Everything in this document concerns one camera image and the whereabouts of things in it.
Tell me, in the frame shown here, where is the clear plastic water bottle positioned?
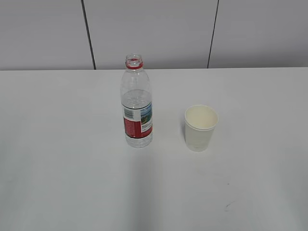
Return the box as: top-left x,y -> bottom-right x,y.
120,54 -> 153,148

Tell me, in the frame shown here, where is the white paper cup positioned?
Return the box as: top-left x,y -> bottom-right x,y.
184,105 -> 218,152

